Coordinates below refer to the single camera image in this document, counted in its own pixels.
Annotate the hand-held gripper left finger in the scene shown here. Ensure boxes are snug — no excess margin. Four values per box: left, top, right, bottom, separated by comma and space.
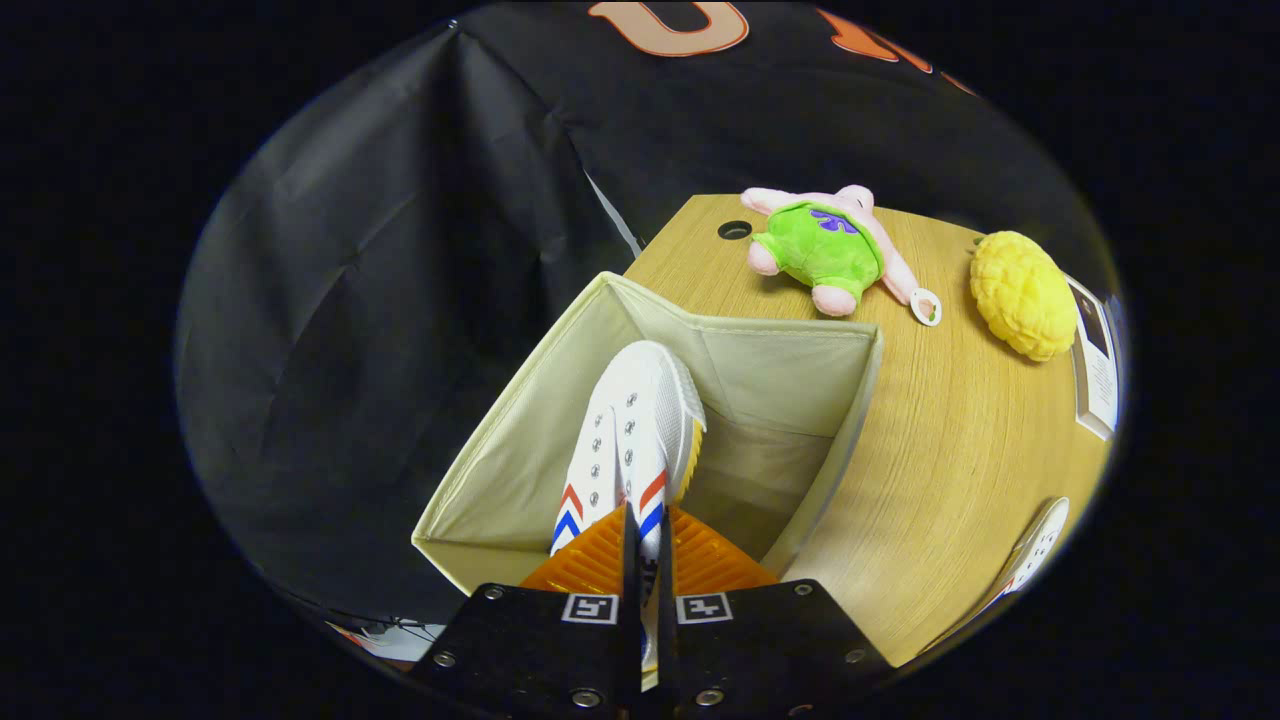
410, 503, 641, 720

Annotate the white striped canvas shoe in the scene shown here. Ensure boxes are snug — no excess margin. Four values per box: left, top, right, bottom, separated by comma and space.
548, 340, 708, 693
940, 497, 1071, 641

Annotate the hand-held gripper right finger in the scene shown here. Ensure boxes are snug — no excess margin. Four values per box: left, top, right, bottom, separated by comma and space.
655, 505, 896, 720

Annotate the black backdrop cloth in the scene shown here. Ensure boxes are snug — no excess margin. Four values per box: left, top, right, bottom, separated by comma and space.
175, 0, 1101, 631

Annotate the white book with dark photo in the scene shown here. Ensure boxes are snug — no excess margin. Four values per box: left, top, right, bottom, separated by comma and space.
1065, 272, 1123, 443

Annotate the beige fabric storage box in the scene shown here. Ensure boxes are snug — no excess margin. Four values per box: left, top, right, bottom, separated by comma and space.
410, 270, 886, 601

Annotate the yellow fluffy plush toy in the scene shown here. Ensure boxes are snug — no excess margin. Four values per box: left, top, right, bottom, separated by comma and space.
968, 230, 1079, 363

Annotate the pink star plush toy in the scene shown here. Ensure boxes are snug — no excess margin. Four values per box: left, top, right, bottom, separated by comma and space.
740, 184, 943, 328

